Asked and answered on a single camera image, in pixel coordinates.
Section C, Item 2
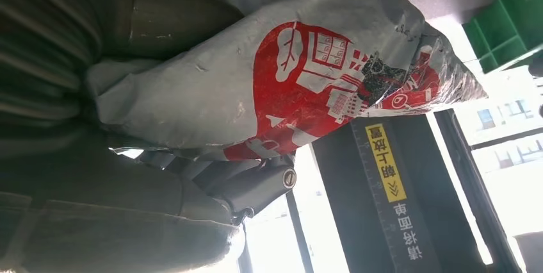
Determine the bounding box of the green plastic crate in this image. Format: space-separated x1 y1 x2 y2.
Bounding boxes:
461 0 543 75

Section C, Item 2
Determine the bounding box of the ribbed grey right arm sleeve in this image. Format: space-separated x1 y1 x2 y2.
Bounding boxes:
0 0 107 161

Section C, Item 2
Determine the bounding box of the thin black post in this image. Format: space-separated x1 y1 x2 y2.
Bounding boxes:
285 189 316 273

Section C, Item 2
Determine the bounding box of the black window frame bar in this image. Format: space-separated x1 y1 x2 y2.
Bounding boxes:
433 108 523 273

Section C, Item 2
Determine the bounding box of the black machine column, yellow label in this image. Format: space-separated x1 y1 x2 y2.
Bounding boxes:
311 113 489 273

